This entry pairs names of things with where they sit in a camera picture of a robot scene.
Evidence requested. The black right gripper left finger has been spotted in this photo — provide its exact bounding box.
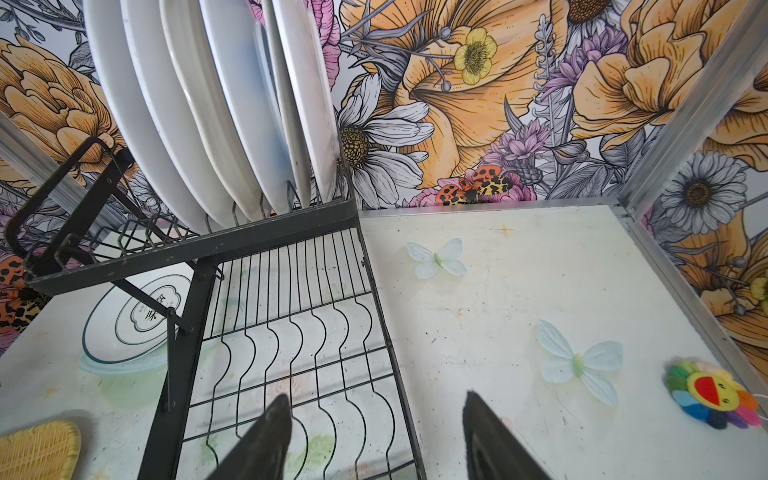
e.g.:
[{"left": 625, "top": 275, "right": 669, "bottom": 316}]
[{"left": 208, "top": 394, "right": 293, "bottom": 480}]

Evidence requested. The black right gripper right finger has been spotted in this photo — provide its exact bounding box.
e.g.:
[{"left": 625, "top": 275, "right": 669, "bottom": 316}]
[{"left": 462, "top": 391, "right": 549, "bottom": 480}]

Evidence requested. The white grey emblem plate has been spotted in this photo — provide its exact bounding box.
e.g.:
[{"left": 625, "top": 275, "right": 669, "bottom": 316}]
[{"left": 80, "top": 264, "right": 193, "bottom": 375}]

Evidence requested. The yellow woven placemat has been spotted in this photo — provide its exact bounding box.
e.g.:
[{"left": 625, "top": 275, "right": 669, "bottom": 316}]
[{"left": 1, "top": 420, "right": 81, "bottom": 480}]

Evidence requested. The blue white striped plate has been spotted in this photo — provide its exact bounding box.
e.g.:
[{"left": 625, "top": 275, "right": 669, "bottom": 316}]
[{"left": 273, "top": 0, "right": 341, "bottom": 202}]

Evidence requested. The cream floral oval plate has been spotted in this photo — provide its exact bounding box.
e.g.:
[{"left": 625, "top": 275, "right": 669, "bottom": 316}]
[{"left": 159, "top": 0, "right": 265, "bottom": 222}]

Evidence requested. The red character white plate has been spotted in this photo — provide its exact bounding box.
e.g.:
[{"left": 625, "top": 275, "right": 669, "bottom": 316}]
[{"left": 83, "top": 1, "right": 208, "bottom": 233}]

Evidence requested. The white fabric butterfly near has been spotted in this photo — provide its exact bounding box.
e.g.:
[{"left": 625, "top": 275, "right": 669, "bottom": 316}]
[{"left": 536, "top": 320, "right": 624, "bottom": 407}]

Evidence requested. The white fabric butterfly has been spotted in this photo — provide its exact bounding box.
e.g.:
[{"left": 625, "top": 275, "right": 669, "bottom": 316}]
[
  {"left": 406, "top": 238, "right": 468, "bottom": 280},
  {"left": 536, "top": 320, "right": 624, "bottom": 407}
]

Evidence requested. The white fabric butterfly far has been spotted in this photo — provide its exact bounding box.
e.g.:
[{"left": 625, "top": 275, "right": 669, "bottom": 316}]
[{"left": 406, "top": 238, "right": 468, "bottom": 280}]

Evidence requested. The rainbow sunflower plush toy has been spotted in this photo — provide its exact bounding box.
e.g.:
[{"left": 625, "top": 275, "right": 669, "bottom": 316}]
[{"left": 664, "top": 360, "right": 763, "bottom": 430}]

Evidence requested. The black wire dish rack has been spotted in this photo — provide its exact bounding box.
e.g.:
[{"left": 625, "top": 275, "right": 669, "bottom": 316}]
[{"left": 1, "top": 138, "right": 426, "bottom": 479}]

